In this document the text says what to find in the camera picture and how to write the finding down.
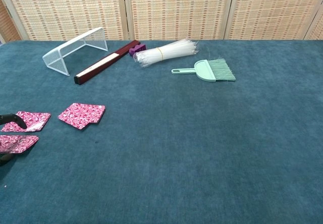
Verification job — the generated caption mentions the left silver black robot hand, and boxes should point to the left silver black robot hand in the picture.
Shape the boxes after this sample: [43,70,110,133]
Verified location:
[0,113,28,167]

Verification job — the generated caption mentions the dark red folded hand fan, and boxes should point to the dark red folded hand fan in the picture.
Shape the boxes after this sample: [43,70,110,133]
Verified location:
[73,40,141,85]

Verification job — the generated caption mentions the green bristle hand brush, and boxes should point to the green bristle hand brush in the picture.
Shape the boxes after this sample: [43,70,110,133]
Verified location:
[207,58,236,82]

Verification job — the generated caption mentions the brown woven screen panel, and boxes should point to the brown woven screen panel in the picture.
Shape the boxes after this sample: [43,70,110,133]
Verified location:
[0,0,21,43]

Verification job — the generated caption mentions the beige woven screen panel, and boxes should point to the beige woven screen panel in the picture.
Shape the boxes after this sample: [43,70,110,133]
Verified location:
[0,0,129,42]
[304,12,323,41]
[123,0,237,41]
[224,0,323,40]

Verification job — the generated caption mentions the small purple plastic block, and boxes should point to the small purple plastic block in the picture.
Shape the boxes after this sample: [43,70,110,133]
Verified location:
[129,43,147,58]

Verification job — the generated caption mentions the teal felt table cover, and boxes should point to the teal felt table cover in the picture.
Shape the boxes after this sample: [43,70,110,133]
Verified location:
[0,39,323,224]

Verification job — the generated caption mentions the bundle of clear plastic straws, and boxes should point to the bundle of clear plastic straws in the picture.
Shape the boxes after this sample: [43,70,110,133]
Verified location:
[133,38,199,69]

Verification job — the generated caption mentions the mint green dustpan brush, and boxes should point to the mint green dustpan brush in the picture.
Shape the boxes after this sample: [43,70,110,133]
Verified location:
[171,60,217,83]

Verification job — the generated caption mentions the white wire mesh shelf riser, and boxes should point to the white wire mesh shelf riser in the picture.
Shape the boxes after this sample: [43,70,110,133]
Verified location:
[42,26,109,77]

